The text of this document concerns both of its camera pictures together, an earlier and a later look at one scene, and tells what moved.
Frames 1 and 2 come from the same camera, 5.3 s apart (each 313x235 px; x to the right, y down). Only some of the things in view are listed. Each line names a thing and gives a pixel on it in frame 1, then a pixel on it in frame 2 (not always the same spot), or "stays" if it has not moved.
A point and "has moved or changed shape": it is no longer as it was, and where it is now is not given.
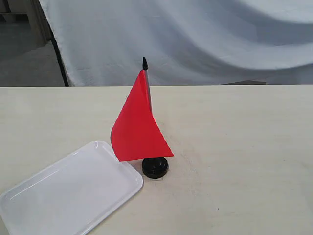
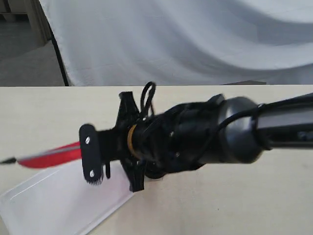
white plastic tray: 72,197 stays
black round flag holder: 154,167 stays
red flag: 136,135 has moved or changed shape
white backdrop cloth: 186,42 stays
